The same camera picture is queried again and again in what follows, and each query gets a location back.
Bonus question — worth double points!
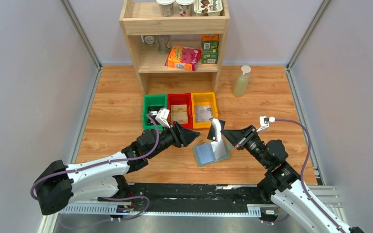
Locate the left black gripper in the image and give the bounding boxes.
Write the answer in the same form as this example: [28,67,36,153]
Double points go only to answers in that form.
[147,120,201,159]

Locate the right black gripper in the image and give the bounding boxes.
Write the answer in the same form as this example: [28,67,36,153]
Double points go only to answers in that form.
[219,125,270,168]

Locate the grey-green card holder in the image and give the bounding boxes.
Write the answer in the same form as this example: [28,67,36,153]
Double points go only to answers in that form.
[193,139,233,166]

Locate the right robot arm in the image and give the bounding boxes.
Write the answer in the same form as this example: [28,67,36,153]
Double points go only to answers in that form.
[221,125,362,233]

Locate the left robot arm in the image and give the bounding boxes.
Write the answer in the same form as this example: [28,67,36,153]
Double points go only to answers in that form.
[30,122,201,216]

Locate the tan cards in red bin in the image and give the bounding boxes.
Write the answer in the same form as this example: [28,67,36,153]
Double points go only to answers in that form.
[170,104,188,124]

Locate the white card in yellow bin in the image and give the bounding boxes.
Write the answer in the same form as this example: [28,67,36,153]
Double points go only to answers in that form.
[195,105,212,113]

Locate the black cards in green bin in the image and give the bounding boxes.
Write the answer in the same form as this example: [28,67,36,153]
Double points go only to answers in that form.
[147,106,162,116]

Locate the red plastic bin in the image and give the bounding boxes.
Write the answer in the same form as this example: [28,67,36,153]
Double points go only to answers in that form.
[168,93,193,129]

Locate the yellow plastic bin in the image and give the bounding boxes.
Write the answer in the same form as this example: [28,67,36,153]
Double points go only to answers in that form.
[191,92,219,129]

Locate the green plastic bin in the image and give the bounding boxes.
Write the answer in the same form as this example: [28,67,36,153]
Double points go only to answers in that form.
[142,95,168,130]

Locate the green soap bottle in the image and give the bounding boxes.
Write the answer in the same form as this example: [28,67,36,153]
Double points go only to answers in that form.
[233,65,252,97]

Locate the orange pink snack box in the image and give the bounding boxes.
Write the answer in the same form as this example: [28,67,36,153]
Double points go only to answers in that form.
[165,46,201,71]

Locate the green orange carton box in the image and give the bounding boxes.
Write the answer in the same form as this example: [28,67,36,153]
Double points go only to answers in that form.
[201,34,220,64]

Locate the clear glass on shelf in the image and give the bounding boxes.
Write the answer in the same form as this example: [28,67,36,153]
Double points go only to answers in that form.
[156,35,171,54]

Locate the glass jar on shelf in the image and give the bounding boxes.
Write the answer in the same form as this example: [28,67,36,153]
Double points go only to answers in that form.
[142,35,157,48]

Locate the wooden shelf unit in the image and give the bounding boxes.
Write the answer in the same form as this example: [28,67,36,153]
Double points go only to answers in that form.
[119,0,230,94]

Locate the middle yogurt cup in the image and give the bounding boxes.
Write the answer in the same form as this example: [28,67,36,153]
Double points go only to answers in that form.
[176,0,194,17]

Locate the yogurt cup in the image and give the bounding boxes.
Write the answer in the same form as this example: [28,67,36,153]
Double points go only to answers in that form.
[156,0,175,17]
[176,0,194,17]

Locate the chocolate pudding pack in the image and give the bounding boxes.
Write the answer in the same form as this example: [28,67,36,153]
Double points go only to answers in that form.
[193,0,223,16]

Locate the left yogurt cup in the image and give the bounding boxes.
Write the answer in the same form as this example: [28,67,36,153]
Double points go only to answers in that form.
[156,0,175,17]

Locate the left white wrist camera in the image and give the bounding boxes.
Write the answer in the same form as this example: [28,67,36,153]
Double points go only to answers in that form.
[155,108,170,128]

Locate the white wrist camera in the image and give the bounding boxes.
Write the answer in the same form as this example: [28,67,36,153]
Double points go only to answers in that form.
[155,108,170,128]
[256,116,275,133]

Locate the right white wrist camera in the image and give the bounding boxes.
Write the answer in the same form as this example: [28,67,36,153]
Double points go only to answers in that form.
[256,116,275,133]

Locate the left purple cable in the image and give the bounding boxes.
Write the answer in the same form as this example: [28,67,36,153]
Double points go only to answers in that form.
[30,113,161,222]

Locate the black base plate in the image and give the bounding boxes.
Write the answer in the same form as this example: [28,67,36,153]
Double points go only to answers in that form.
[97,183,290,214]

